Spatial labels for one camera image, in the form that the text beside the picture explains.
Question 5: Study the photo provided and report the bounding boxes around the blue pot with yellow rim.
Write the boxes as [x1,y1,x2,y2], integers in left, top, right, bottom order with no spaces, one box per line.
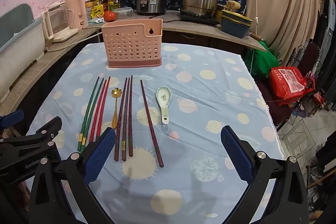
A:
[220,9,253,38]

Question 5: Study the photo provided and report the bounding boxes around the glass food container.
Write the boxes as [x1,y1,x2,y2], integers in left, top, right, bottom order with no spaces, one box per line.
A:
[114,7,133,18]

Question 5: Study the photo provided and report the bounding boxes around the blue dotted tablecloth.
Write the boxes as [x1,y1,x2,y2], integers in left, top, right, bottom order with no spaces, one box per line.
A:
[16,42,286,224]

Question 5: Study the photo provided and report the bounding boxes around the white power cable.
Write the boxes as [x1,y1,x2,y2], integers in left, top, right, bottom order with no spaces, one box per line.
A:
[46,29,103,52]

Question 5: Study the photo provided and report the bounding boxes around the green plastic bag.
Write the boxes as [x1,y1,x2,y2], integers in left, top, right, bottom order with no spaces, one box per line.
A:
[247,40,280,77]

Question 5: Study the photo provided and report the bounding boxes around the gold flower spoon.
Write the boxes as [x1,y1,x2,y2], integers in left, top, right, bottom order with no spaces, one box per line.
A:
[111,88,124,129]

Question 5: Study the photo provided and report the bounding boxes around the green chopsticks pair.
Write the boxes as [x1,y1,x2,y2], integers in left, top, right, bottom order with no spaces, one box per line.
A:
[80,78,104,153]

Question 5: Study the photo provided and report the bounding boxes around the white plastic tub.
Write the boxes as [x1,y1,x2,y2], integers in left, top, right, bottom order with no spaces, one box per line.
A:
[0,4,45,104]

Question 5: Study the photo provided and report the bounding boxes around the brown scrubber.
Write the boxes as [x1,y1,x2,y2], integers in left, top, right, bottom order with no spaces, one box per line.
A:
[227,0,241,11]

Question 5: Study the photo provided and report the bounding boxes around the dark metal chair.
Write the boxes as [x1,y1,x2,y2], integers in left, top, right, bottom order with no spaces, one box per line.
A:
[297,42,322,77]

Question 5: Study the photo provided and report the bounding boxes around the red chopstick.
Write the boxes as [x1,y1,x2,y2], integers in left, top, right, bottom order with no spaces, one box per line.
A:
[89,79,108,144]
[95,76,111,142]

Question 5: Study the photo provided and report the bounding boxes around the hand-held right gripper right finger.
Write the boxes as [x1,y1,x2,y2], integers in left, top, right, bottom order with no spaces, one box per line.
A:
[220,126,310,224]

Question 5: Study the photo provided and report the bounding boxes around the brown chopstick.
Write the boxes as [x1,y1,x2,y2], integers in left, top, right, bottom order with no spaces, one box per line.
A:
[140,80,164,168]
[114,77,128,161]
[121,77,131,162]
[128,75,134,157]

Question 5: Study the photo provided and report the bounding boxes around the steel rice cooker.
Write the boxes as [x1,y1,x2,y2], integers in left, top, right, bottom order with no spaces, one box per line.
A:
[136,0,167,16]

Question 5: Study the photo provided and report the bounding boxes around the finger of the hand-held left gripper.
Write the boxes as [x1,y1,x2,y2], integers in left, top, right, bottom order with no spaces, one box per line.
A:
[0,116,63,153]
[0,110,25,132]

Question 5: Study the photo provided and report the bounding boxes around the yellow packet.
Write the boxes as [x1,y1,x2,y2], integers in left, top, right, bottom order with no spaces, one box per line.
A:
[91,4,105,20]

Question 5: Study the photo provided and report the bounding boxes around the white glass kettle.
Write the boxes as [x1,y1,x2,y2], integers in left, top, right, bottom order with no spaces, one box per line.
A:
[43,2,79,43]

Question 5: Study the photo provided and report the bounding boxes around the red plastic bag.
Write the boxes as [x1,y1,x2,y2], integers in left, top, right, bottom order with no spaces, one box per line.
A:
[268,66,307,106]

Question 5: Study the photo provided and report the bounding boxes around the white ceramic soup spoon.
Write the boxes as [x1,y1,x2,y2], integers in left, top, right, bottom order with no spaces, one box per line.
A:
[156,86,172,124]

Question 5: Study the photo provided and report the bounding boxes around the hanging dark clothes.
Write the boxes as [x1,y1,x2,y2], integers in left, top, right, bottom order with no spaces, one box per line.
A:
[315,0,336,114]

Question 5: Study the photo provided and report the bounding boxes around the pink perforated utensil holder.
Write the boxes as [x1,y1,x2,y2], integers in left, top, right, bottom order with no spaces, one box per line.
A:
[101,18,164,69]

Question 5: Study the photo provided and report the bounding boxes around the beige curtain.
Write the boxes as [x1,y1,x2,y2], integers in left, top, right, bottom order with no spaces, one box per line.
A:
[247,0,328,67]

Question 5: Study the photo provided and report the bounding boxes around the grey curved counter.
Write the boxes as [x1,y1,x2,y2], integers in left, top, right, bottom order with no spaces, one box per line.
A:
[0,10,268,114]

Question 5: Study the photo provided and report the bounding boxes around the black induction cooker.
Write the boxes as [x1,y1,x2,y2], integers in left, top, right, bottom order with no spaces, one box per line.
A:
[180,12,221,25]

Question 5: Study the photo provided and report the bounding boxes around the pink electric kettle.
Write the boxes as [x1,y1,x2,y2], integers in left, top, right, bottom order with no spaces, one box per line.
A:
[65,0,89,29]

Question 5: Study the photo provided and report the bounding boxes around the red tomato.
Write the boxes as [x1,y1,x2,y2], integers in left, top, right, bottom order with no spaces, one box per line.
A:
[104,10,117,22]

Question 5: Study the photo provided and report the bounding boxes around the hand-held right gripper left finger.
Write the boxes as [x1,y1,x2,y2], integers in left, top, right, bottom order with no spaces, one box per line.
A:
[28,127,117,224]

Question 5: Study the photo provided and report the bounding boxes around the green chopstick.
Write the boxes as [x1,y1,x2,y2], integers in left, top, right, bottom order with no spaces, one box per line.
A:
[77,76,100,152]

